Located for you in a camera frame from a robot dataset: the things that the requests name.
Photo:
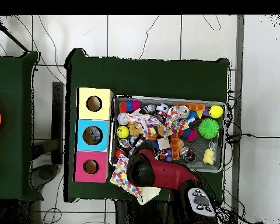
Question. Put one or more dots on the large polka dot cloth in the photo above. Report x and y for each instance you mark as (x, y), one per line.
(119, 177)

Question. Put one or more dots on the grey floor stand base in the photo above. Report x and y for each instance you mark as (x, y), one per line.
(44, 173)

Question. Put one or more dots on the black flat panel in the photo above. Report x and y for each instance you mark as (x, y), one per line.
(58, 121)

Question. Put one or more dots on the crushed silver can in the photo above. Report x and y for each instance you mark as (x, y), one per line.
(183, 112)

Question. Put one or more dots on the small polka dot cloth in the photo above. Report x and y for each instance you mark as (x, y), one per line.
(173, 123)

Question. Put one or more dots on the shallow clear bin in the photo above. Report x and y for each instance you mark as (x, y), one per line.
(222, 130)

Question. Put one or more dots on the yellow rubber duck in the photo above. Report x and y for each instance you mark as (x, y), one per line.
(208, 157)

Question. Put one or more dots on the yellow smiley ball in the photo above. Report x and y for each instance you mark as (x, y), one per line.
(122, 132)

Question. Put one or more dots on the crushed red black can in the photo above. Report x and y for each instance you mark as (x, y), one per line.
(186, 154)

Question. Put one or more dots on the rainbow spiky toy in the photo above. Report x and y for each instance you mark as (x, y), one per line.
(130, 106)

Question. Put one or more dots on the white baseball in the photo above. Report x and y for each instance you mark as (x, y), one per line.
(122, 119)

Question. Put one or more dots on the large green spiky ball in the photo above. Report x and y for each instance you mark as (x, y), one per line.
(208, 128)

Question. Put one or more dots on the green covered side table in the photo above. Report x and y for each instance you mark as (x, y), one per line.
(14, 140)

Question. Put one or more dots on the black and white soccer ball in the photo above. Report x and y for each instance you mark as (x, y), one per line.
(162, 109)

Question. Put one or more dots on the wooden box with three holes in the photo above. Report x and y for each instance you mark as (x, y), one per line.
(84, 140)

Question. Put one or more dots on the cream muslin cloth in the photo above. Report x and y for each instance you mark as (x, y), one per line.
(149, 193)

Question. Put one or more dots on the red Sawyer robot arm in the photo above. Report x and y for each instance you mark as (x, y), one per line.
(168, 175)

